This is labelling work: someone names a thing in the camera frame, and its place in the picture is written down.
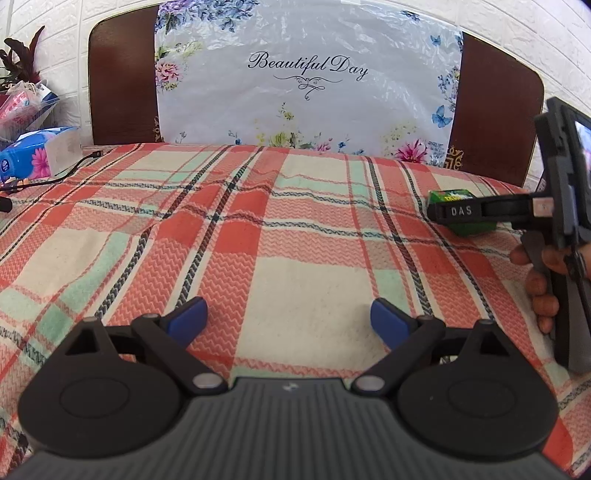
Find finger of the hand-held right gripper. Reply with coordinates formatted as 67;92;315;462
426;194;533;229

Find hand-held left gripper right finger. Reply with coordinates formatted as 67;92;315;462
353;298;513;396

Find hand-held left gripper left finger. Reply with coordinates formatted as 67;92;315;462
65;296;227;396

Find small green carton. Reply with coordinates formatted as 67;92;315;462
427;188;498;237

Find person's right hand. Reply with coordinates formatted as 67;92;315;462
509;244;591;337

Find plaid blanket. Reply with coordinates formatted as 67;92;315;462
0;142;591;478

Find floral plastic bag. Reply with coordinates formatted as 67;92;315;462
154;0;464;167

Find blue tissue pack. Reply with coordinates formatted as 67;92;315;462
0;127;81;183

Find brown wooden headboard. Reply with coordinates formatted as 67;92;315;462
88;6;546;188

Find pink packets in clear bag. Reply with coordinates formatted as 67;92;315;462
0;80;61;141

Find dark red leafy plant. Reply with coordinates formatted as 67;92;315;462
0;25;47;88

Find black cable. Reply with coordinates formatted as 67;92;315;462
0;147;103;193

